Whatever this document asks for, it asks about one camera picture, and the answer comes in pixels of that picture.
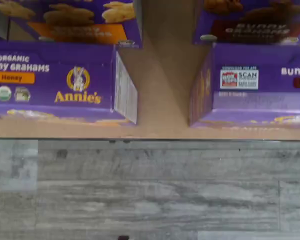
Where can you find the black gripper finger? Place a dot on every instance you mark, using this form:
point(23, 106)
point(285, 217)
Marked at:
point(123, 237)

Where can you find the purple box brown patch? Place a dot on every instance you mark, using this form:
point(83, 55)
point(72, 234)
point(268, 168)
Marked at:
point(260, 75)
point(252, 20)

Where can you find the purple box orange honey patch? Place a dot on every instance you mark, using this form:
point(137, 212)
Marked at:
point(65, 20)
point(52, 75)

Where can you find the brown shelf board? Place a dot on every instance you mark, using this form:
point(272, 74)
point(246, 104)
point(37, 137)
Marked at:
point(165, 87)

